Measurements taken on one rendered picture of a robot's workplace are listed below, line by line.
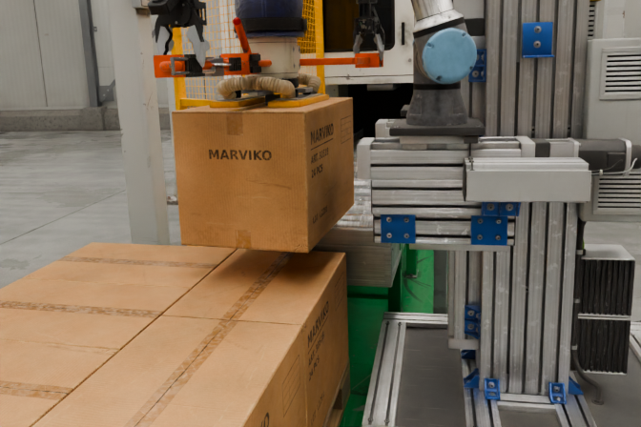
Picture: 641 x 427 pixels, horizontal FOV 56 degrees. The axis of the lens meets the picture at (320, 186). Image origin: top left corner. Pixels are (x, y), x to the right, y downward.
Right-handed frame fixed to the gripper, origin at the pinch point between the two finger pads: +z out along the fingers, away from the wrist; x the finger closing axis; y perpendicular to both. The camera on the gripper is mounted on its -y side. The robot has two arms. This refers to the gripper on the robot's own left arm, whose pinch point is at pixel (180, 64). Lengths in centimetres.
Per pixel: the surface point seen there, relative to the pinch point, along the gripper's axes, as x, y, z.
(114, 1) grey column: 109, 140, -30
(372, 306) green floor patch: -15, 151, 120
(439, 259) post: -48, 133, 87
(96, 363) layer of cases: 16, -19, 66
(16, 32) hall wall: 823, 884, -63
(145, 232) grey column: 103, 141, 86
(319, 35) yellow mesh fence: 52, 301, -17
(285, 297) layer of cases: -14, 27, 66
